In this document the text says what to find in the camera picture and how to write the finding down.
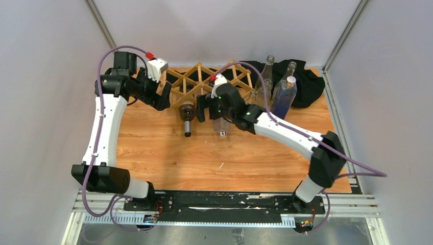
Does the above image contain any wooden wine rack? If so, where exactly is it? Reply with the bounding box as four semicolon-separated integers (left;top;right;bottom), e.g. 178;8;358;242
158;62;253;109

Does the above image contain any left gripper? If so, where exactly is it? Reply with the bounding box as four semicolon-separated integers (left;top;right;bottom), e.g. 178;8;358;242
130;68;171;110

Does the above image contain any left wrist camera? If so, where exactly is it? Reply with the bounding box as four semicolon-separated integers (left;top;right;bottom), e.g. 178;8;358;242
146;58;169;83

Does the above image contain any clear glass bottle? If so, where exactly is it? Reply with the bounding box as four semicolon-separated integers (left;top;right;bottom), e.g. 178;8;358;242
254;55;275;91

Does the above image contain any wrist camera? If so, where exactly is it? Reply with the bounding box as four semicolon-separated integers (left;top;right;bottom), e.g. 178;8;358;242
211;74;228;99
146;58;169;83

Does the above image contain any dark green wine bottle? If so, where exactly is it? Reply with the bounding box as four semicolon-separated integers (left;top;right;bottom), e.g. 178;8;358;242
179;103;195;137

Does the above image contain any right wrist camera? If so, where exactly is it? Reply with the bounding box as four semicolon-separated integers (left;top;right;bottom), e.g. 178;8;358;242
211;74;228;99

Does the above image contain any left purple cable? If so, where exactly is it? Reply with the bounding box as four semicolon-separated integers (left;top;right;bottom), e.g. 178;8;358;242
81;45;155;218

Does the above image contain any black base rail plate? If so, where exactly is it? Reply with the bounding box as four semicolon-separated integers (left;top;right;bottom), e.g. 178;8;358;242
124;190;326;228

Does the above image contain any blue labelled bottle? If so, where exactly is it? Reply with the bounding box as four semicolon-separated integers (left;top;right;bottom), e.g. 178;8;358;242
271;76;297;119

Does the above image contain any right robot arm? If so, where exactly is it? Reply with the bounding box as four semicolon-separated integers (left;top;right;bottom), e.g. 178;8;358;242
196;83;346;213

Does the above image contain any clear bottle dark label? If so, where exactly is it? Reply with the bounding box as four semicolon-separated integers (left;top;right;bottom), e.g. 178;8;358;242
279;61;297;84

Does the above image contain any black cloth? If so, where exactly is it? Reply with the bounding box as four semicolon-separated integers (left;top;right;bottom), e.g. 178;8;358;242
238;59;326;109

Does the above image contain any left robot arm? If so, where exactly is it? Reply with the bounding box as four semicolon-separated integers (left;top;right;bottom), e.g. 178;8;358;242
71;51;172;211

